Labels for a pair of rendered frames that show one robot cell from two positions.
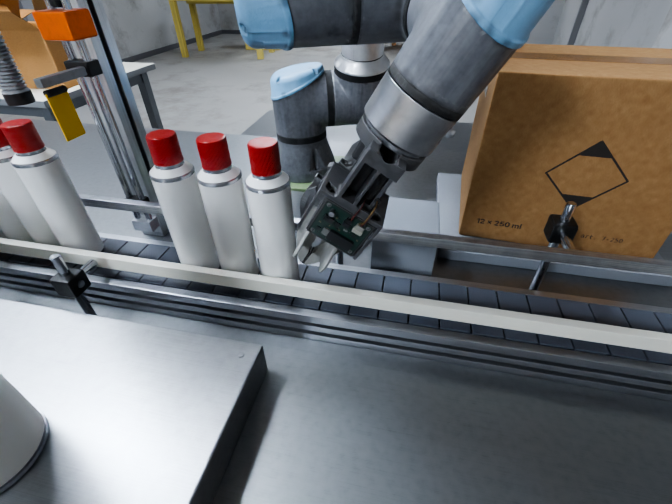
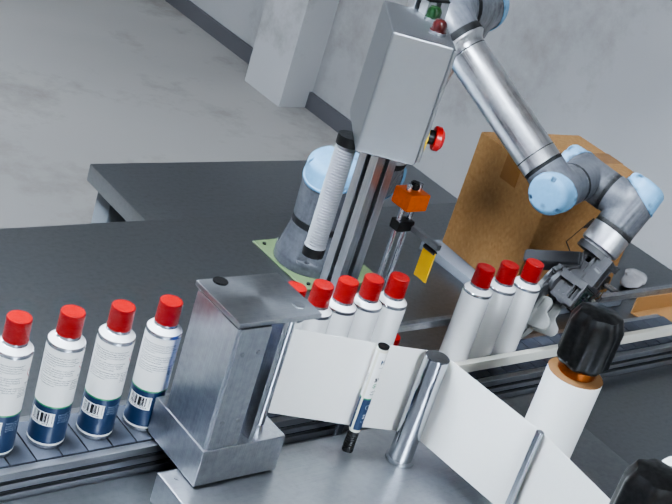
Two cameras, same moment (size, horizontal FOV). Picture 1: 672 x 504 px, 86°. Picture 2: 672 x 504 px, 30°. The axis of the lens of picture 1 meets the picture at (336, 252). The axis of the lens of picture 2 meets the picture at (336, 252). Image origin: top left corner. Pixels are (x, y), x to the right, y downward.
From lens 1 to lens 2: 2.14 m
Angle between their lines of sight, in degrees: 50
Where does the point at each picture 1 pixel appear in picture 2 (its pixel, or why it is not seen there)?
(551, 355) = (633, 354)
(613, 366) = (653, 350)
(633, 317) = (639, 325)
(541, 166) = (564, 238)
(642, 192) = not seen: hidden behind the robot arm
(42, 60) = not seen: outside the picture
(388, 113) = (614, 245)
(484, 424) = (629, 399)
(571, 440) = (657, 392)
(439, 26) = (636, 213)
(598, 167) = not seen: hidden behind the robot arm
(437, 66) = (635, 226)
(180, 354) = (521, 410)
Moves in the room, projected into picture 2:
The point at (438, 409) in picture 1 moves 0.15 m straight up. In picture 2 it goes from (610, 401) to (640, 335)
